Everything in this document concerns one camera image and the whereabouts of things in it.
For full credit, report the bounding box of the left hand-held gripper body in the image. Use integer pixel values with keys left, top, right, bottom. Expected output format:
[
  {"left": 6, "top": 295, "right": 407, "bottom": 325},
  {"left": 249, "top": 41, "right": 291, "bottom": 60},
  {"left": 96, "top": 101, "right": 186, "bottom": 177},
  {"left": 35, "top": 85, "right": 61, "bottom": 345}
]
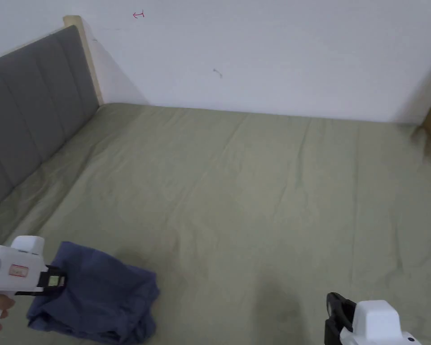
[{"left": 0, "top": 235, "right": 48, "bottom": 336}]

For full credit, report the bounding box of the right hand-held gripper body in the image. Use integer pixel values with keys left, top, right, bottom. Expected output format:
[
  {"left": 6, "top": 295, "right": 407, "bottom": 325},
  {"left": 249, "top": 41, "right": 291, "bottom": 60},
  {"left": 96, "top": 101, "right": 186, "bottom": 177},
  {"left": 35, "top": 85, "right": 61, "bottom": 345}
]
[{"left": 324, "top": 300, "right": 416, "bottom": 345}]

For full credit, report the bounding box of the dark blue garment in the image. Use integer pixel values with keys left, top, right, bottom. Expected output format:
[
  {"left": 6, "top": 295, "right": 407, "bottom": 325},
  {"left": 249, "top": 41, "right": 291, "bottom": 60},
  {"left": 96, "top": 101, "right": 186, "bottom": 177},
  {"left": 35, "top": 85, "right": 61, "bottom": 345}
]
[{"left": 26, "top": 241, "right": 161, "bottom": 345}]

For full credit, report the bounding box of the bed with pale green sheet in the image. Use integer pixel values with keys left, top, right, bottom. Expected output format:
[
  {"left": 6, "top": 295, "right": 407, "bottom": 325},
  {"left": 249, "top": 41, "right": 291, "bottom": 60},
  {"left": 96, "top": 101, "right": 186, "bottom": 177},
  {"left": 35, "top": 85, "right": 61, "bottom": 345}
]
[{"left": 0, "top": 102, "right": 431, "bottom": 345}]

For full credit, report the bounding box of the grey padded headboard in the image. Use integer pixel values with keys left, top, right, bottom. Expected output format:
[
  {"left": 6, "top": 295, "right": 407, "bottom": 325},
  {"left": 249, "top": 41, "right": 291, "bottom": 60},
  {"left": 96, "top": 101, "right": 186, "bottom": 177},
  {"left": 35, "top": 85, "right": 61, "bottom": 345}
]
[{"left": 0, "top": 15, "right": 102, "bottom": 216}]

